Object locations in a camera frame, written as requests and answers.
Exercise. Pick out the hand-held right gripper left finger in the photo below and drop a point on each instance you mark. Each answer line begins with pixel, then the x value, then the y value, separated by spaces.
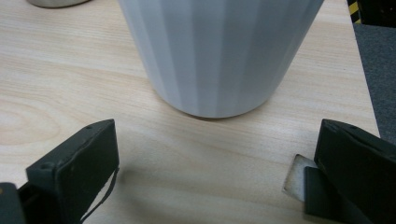
pixel 77 161

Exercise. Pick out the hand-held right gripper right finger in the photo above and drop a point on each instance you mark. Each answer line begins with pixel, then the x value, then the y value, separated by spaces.
pixel 355 168

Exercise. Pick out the white mug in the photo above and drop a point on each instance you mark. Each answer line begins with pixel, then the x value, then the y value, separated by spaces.
pixel 56 2

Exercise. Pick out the tall grey ribbed cup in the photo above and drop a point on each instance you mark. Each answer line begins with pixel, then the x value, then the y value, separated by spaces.
pixel 218 56

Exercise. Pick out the striped stand base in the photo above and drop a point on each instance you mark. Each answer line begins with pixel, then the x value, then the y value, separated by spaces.
pixel 375 11

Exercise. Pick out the grey table corner bracket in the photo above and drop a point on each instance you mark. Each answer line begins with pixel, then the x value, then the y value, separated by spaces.
pixel 295 179

